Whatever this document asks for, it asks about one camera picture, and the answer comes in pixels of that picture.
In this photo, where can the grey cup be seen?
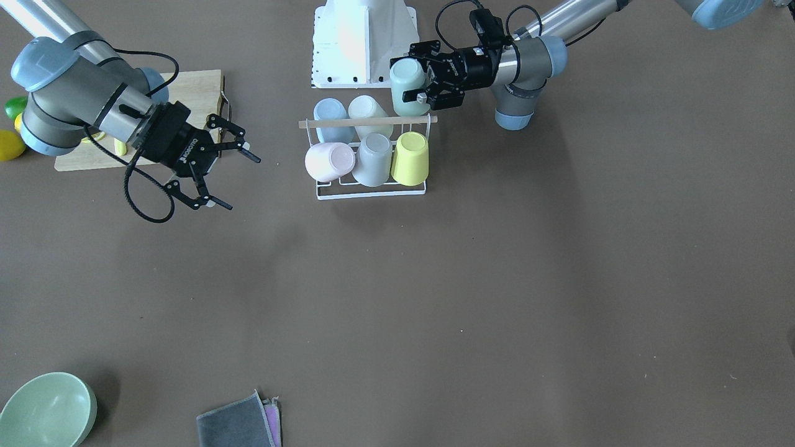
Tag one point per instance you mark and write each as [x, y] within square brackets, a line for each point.
[373, 160]

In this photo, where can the bamboo cutting board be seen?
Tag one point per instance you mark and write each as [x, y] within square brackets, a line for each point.
[199, 91]

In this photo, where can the white wire cup rack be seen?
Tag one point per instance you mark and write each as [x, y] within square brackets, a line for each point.
[346, 187]

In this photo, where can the mint green bowl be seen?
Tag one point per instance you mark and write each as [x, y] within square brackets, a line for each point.
[54, 409]

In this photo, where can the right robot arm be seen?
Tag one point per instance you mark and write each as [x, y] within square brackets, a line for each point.
[78, 84]

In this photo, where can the light blue cup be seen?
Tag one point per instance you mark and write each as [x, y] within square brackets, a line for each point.
[332, 109]

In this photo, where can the purple cloth underneath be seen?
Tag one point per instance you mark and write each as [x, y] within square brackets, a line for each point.
[271, 407]

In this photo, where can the yellow plastic knife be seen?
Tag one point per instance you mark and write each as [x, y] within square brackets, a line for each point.
[120, 147]

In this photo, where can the green lime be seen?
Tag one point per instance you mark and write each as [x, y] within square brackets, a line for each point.
[15, 106]

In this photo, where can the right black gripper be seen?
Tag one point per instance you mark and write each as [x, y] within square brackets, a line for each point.
[171, 139]

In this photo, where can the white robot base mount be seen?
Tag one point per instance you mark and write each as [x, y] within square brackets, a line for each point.
[354, 42]

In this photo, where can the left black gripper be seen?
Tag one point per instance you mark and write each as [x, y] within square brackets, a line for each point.
[474, 66]

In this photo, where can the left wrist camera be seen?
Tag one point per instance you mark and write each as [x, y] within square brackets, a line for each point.
[488, 28]

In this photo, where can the grey folded cloth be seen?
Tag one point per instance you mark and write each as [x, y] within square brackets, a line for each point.
[242, 423]

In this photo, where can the mint green cup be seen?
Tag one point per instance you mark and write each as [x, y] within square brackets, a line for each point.
[406, 74]

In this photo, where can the pink cup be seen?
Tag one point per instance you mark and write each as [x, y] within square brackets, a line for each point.
[329, 161]

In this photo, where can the yellow cup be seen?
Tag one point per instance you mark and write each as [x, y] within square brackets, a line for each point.
[411, 159]

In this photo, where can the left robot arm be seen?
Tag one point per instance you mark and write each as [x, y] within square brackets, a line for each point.
[514, 63]

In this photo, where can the white cup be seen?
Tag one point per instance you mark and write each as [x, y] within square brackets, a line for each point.
[367, 107]

